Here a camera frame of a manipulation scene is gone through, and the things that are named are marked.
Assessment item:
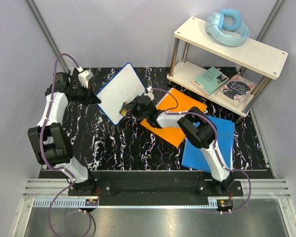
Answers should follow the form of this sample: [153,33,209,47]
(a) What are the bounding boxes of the floral navy book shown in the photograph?
[216,75,256,107]

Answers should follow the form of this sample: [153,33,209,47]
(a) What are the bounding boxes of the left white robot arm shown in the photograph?
[28,69,101,196]

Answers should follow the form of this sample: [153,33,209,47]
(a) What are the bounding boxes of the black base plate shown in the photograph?
[69,171,244,208]

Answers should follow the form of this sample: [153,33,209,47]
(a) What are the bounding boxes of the yellow wooden eraser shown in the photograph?
[120,102,128,116]

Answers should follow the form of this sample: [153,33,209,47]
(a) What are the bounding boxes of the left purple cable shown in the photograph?
[40,53,97,237]

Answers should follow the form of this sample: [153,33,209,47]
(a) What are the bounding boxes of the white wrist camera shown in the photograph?
[77,67,93,88]
[144,86,154,101]

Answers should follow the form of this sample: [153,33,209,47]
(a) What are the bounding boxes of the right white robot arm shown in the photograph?
[120,95,234,196]

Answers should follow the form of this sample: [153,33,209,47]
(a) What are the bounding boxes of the blue framed whiteboard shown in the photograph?
[96,63,145,125]

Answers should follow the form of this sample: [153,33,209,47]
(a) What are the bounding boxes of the teal book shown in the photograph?
[191,67,229,96]

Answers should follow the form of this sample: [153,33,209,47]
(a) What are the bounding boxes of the light blue headphones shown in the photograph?
[205,8,250,47]

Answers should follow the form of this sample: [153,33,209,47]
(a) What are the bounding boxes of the orange folder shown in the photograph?
[141,88,207,147]

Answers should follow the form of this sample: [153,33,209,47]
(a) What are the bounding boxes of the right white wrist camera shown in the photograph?
[144,86,154,101]

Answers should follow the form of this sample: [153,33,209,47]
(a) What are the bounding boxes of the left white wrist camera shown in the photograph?
[77,67,93,88]

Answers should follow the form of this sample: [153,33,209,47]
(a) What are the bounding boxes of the white two-tier shelf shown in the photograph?
[167,16,288,119]

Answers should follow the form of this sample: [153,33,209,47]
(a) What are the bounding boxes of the blue folder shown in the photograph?
[182,116,235,173]

